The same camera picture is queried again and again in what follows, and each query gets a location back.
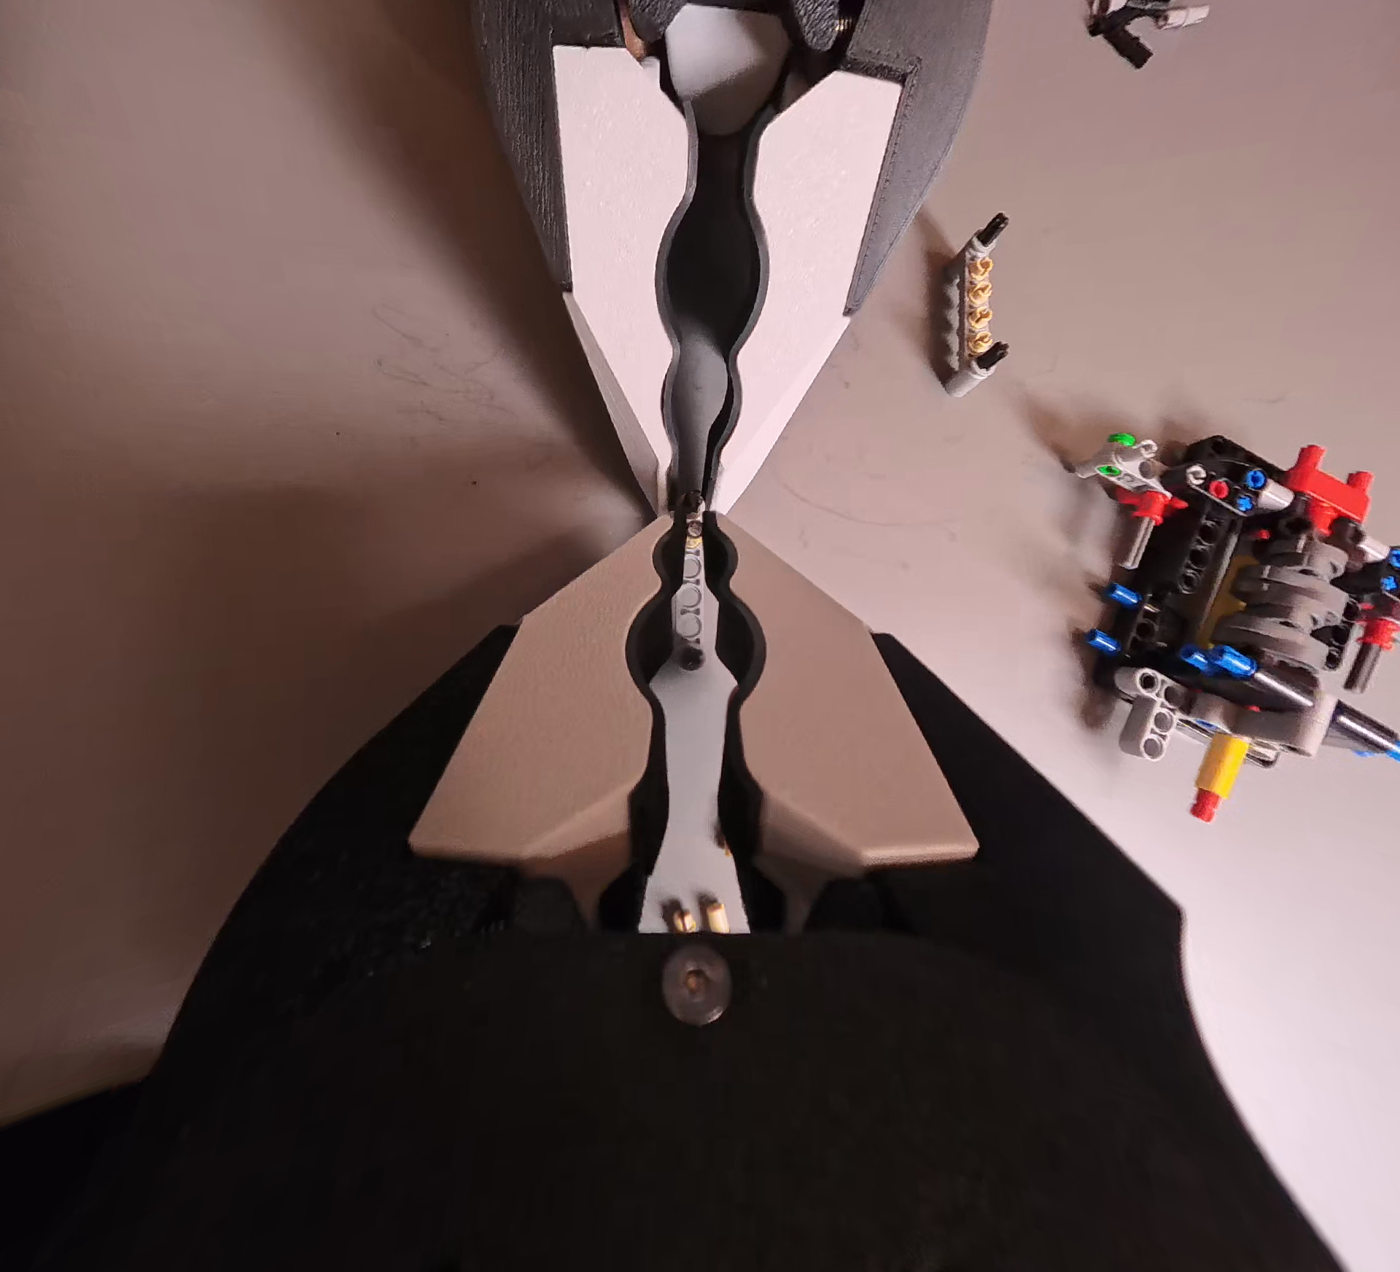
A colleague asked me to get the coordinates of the grey lego beam frame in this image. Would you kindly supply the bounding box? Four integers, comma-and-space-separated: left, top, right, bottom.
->
670, 490, 723, 673
941, 214, 1013, 399

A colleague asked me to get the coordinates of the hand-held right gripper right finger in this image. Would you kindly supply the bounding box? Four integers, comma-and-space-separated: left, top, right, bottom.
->
702, 516, 981, 929

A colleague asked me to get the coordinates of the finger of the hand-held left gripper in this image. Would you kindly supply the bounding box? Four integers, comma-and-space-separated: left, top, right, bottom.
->
553, 46, 701, 519
708, 68, 909, 513

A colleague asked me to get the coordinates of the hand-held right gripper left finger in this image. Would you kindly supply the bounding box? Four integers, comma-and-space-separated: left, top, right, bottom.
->
407, 513, 690, 931

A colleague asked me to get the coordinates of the pile of tan lego pins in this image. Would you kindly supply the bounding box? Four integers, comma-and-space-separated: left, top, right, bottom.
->
670, 836, 731, 935

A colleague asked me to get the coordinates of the lego car chassis assembly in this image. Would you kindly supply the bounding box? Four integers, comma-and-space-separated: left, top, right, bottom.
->
1070, 433, 1400, 824

